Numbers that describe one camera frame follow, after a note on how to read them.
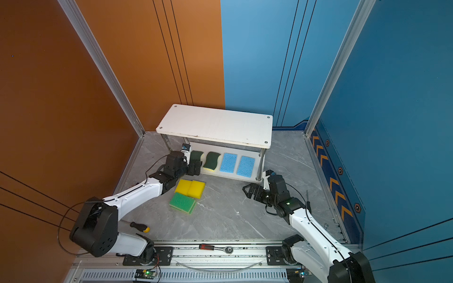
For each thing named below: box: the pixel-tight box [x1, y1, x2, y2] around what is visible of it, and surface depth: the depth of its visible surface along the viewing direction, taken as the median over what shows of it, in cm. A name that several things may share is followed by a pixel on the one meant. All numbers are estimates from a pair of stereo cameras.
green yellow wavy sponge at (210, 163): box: [202, 151, 221, 172], surface depth 98 cm
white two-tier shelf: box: [155, 103, 274, 182], surface depth 79 cm
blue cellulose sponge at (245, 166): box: [236, 155, 256, 179], surface depth 96 cm
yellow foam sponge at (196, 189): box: [187, 180, 206, 200], surface depth 93 cm
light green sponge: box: [168, 192, 198, 216], surface depth 87 cm
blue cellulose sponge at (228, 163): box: [220, 152, 238, 174], surface depth 98 cm
